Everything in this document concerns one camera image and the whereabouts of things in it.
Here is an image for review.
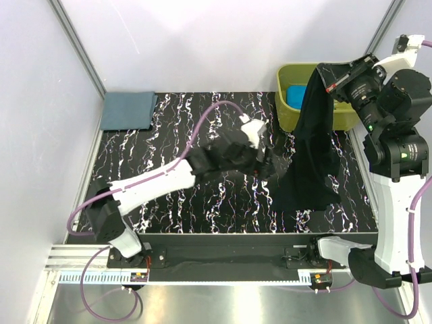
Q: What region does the black t shirt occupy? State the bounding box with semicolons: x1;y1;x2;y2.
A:
271;70;341;213

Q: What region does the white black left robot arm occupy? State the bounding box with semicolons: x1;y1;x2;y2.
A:
85;115;275;259

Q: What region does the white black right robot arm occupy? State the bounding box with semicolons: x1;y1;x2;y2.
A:
307;34;431;289

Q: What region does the blue t shirt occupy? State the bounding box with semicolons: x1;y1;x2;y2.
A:
286;85;306;110

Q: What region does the olive green plastic tub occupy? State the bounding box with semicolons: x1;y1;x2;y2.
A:
275;63;360;132

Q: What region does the folded grey t shirt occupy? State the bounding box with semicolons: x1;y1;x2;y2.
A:
100;92;157;131

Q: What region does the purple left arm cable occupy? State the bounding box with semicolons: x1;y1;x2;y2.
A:
66;100;252;321

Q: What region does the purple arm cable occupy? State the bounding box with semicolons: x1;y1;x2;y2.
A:
66;100;252;321
279;40;432;320

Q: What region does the right rear frame post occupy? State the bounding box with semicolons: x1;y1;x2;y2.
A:
364;0;406;54

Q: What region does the frame post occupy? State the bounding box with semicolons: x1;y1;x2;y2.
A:
364;0;406;54
47;0;106;99

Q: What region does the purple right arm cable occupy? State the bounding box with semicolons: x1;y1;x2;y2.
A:
279;40;432;320

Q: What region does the white slotted cable duct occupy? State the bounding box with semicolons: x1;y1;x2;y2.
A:
59;270;331;287

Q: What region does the silver aluminium frame rail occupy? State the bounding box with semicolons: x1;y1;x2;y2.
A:
45;244;108;271

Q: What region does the left rear frame post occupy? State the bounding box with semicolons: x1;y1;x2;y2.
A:
47;0;106;99

